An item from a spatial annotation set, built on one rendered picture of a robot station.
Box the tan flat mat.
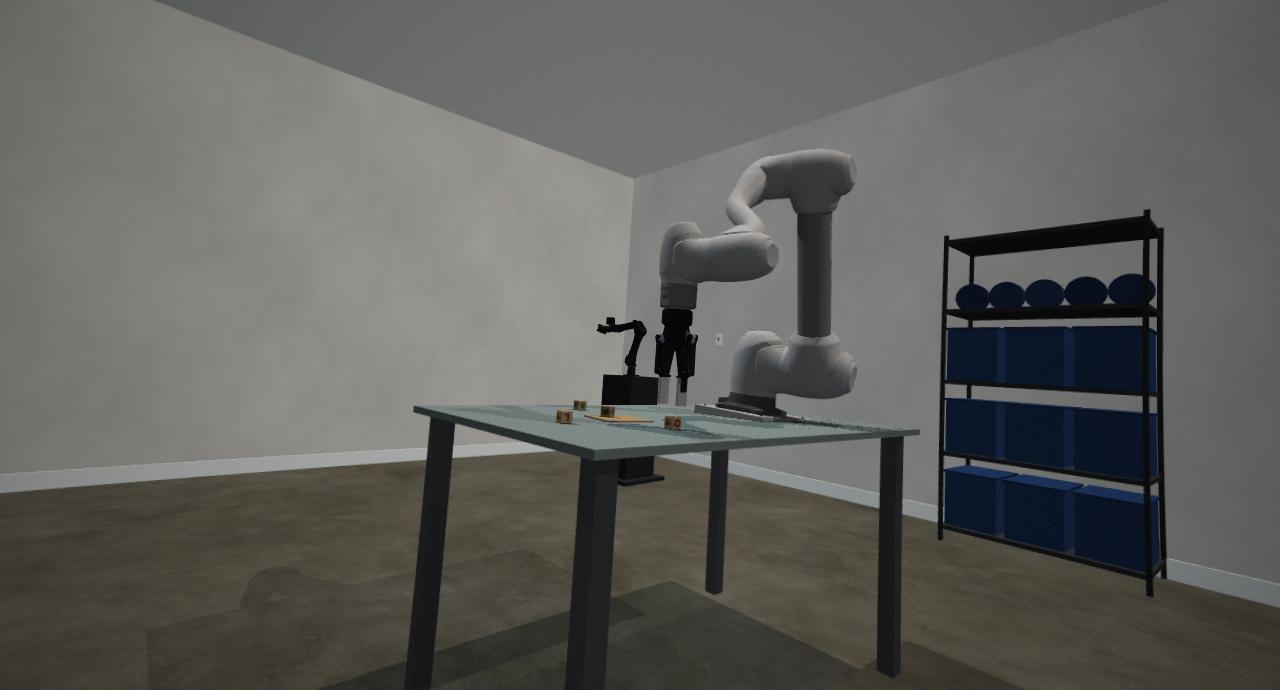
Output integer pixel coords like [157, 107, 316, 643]
[584, 415, 654, 422]

